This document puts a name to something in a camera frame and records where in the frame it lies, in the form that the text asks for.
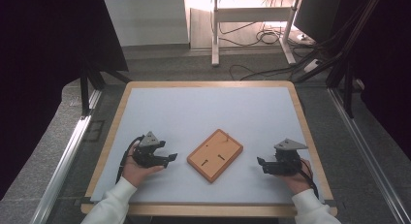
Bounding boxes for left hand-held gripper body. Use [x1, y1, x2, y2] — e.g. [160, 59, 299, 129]
[132, 131, 161, 169]

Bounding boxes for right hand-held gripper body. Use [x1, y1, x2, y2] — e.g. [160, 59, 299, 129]
[273, 138, 309, 176]

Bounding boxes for wooden picture frame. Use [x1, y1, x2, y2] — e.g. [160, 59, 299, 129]
[186, 128, 244, 184]

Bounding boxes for person's left hand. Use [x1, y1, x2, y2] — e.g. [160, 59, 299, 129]
[121, 148, 166, 189]

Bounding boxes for person's right hand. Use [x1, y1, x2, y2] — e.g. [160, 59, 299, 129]
[277, 158, 314, 196]

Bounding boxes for white table mat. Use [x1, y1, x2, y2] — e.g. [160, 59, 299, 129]
[89, 86, 326, 205]

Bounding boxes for wooden table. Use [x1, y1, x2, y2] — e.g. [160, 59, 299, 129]
[79, 80, 339, 218]

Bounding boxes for black metal stand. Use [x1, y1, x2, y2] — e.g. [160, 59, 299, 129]
[79, 59, 133, 117]
[291, 0, 383, 119]

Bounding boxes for white power strip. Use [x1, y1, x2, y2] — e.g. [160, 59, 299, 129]
[302, 57, 324, 74]

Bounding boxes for dark curtain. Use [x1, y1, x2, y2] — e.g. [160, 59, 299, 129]
[0, 0, 129, 201]
[342, 0, 411, 151]

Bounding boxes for dark monitor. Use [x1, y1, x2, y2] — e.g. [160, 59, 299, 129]
[293, 0, 344, 45]

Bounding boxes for left hand-held gripper black cable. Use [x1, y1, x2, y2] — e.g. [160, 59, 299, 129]
[114, 135, 145, 185]

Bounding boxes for hand-held gripper black cable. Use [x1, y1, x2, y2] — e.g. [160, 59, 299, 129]
[114, 135, 145, 185]
[298, 158, 321, 200]

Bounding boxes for right hand-held gripper black cable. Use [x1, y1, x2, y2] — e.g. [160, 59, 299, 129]
[298, 158, 321, 200]

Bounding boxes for aluminium rail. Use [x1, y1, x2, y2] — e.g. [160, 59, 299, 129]
[327, 86, 411, 224]
[28, 88, 103, 224]

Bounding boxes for black floor cables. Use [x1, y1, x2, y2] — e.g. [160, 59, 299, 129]
[217, 20, 319, 81]

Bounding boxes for white desk frame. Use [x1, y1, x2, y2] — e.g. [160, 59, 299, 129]
[210, 0, 303, 68]

